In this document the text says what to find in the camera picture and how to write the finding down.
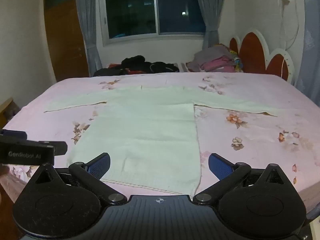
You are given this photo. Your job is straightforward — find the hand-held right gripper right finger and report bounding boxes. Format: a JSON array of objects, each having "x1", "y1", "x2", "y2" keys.
[{"x1": 192, "y1": 152, "x2": 288, "y2": 205}]

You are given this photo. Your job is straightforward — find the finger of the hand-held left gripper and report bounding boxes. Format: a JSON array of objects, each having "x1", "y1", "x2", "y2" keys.
[{"x1": 49, "y1": 141, "x2": 68, "y2": 156}]

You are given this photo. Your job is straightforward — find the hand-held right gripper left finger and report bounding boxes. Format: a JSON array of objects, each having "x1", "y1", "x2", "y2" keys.
[{"x1": 33, "y1": 152, "x2": 128, "y2": 205}]

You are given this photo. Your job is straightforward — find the white knit sweater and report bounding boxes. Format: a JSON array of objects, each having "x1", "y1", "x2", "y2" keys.
[{"x1": 44, "y1": 85, "x2": 278, "y2": 197}]

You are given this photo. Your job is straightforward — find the stack of folded clothes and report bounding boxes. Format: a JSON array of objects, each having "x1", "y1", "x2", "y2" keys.
[{"x1": 186, "y1": 44, "x2": 244, "y2": 73}]

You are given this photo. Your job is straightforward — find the pile of dark clothes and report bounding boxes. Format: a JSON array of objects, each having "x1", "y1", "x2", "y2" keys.
[{"x1": 94, "y1": 55, "x2": 180, "y2": 77}]

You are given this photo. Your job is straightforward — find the pink floral bed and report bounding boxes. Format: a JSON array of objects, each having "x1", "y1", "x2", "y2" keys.
[{"x1": 0, "y1": 72, "x2": 320, "y2": 213}]

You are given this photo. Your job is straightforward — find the wooden side cabinet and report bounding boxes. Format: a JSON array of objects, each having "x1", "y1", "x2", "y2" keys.
[{"x1": 0, "y1": 97, "x2": 20, "y2": 130}]

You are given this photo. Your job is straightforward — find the grey white striped pillow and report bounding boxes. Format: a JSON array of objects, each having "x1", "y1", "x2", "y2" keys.
[{"x1": 175, "y1": 62, "x2": 193, "y2": 73}]

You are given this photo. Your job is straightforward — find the brown wooden door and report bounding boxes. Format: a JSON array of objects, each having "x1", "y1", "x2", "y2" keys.
[{"x1": 43, "y1": 0, "x2": 90, "y2": 83}]

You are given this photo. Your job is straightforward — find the red white scalloped headboard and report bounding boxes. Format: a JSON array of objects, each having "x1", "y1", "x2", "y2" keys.
[{"x1": 229, "y1": 29, "x2": 295, "y2": 85}]

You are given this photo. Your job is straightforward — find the grey curtain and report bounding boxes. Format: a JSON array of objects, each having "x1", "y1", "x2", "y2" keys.
[
  {"x1": 74, "y1": 0, "x2": 103, "y2": 77},
  {"x1": 194, "y1": 0, "x2": 228, "y2": 49}
]

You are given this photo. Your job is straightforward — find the sliding glass window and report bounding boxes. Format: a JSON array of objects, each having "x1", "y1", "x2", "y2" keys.
[{"x1": 100, "y1": 0, "x2": 207, "y2": 46}]

